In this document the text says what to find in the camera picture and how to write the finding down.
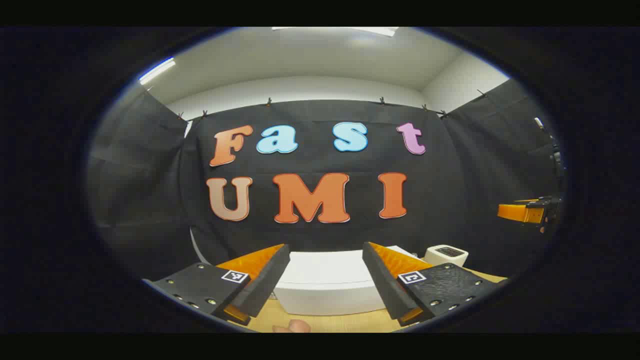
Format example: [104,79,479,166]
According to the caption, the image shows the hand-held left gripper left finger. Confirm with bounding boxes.
[142,243,291,327]

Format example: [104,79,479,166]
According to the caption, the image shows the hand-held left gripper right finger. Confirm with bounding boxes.
[362,241,501,327]

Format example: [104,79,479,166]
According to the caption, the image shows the reddish brown food piece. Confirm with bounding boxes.
[272,320,312,333]

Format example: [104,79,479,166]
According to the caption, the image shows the white microwave oven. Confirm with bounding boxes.
[272,245,418,317]

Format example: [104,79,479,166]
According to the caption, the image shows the dark metal stand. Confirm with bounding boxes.
[533,117,564,177]

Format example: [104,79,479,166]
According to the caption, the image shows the white toaster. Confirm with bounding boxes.
[424,244,469,267]

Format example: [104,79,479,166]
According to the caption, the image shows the ceiling light strip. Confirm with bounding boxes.
[139,57,177,85]

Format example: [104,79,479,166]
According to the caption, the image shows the white cable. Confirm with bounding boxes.
[189,227,207,264]

